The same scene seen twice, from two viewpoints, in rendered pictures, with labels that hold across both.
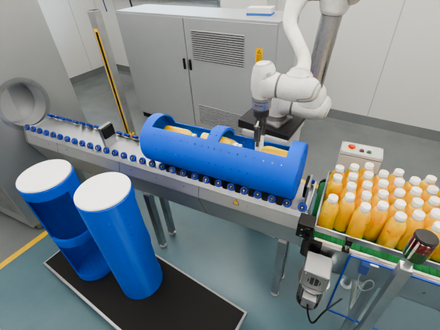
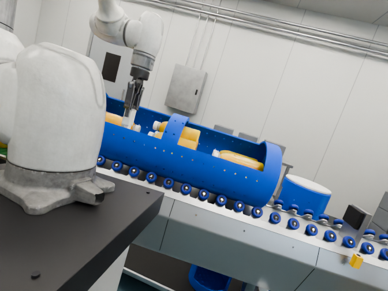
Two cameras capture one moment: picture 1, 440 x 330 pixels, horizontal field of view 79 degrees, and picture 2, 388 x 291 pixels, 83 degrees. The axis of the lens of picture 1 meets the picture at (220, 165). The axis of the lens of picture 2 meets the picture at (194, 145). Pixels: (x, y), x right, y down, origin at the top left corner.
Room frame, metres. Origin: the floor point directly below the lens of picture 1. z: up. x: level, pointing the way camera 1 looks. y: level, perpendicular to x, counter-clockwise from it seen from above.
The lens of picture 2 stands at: (2.09, -0.34, 1.28)
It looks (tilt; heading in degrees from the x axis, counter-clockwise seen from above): 10 degrees down; 154
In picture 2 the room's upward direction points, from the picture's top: 17 degrees clockwise
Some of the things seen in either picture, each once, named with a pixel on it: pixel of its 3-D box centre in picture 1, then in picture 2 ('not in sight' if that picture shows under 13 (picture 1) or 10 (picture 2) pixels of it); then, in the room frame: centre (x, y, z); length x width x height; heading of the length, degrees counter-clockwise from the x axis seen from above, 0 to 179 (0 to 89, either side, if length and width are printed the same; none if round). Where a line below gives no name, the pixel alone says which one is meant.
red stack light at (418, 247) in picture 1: (423, 242); not in sight; (0.47, -0.60, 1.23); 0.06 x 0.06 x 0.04
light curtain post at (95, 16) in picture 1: (128, 127); not in sight; (1.96, 0.73, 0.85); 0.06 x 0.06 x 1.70; 62
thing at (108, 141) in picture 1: (109, 135); (352, 224); (1.59, 0.75, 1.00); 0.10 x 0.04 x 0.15; 152
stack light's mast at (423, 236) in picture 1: (416, 252); not in sight; (0.47, -0.60, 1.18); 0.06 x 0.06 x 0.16
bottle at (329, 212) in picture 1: (328, 214); not in sight; (0.79, -0.47, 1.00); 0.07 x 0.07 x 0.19
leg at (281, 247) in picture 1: (278, 268); not in sight; (0.93, -0.34, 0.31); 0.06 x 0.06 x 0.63; 62
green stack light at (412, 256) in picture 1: (416, 251); not in sight; (0.47, -0.60, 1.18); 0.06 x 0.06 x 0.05
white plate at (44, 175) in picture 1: (44, 175); (307, 183); (1.17, 0.97, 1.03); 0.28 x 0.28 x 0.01
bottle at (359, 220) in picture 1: (359, 222); not in sight; (0.73, -0.59, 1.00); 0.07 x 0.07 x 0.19
